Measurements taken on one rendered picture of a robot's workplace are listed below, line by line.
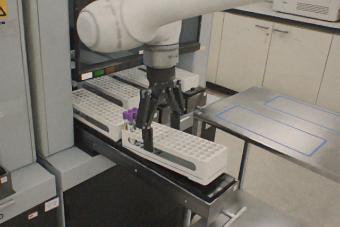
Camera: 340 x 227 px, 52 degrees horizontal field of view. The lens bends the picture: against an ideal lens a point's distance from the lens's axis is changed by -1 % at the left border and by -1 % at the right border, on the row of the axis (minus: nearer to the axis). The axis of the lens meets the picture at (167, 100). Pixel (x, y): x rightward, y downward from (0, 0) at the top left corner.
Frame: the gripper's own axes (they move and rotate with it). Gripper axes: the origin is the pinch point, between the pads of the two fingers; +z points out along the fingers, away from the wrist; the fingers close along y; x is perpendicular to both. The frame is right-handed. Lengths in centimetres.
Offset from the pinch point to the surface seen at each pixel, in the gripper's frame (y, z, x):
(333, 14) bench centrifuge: 229, -12, 26
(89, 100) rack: 0.2, -3.0, 32.6
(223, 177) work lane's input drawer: 3.1, 7.1, -18.4
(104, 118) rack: -4.0, -1.4, 19.6
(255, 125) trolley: 36.0, 5.9, -9.9
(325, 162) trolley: 30.2, 8.5, -35.2
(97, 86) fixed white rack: 10.2, -3.9, 40.9
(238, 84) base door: 229, 60, 106
